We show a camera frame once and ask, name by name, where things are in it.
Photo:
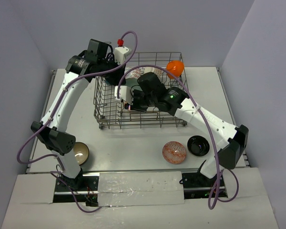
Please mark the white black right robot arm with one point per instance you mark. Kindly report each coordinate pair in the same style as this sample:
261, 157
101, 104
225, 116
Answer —
230, 140

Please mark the white bowl red diamond pattern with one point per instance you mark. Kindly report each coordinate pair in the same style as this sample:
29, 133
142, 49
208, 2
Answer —
135, 74

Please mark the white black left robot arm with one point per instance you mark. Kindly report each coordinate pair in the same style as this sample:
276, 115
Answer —
99, 58

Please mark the pale green bowl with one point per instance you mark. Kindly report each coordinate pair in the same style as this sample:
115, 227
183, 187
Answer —
133, 84

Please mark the black bowl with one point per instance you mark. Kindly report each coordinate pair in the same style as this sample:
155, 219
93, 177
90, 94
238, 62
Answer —
198, 146

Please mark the orange diamond pattern bowl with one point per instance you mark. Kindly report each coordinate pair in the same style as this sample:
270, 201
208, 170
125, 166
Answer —
174, 152

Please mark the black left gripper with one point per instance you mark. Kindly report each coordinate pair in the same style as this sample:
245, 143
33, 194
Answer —
116, 78

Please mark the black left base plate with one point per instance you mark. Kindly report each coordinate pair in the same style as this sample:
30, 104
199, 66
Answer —
87, 194

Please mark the orange floral pattern bowl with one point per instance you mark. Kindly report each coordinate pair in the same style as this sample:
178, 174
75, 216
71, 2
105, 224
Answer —
127, 106

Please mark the grey wire dish rack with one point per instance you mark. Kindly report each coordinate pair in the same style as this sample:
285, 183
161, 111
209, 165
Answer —
111, 113

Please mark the grey geometric pattern bowl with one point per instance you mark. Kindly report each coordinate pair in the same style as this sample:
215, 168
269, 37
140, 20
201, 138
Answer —
156, 71

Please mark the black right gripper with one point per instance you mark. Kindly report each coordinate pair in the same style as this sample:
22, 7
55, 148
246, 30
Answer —
134, 106

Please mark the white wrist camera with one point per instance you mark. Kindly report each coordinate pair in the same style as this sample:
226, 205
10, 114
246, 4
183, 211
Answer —
124, 94
121, 52

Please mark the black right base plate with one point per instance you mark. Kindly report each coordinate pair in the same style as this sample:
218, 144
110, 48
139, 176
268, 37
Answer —
195, 185

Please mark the plain white bowl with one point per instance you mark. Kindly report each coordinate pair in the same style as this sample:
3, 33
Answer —
175, 67

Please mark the grey taped cover panel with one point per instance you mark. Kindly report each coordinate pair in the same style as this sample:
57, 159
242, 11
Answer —
140, 189

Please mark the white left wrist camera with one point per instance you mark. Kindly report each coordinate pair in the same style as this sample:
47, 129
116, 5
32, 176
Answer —
121, 52

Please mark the dark bowl beige inside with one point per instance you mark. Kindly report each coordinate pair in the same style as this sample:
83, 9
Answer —
81, 152

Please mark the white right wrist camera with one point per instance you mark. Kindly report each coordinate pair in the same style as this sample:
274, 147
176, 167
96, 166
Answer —
124, 94

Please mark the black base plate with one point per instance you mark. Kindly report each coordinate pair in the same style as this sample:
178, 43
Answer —
87, 194
195, 185

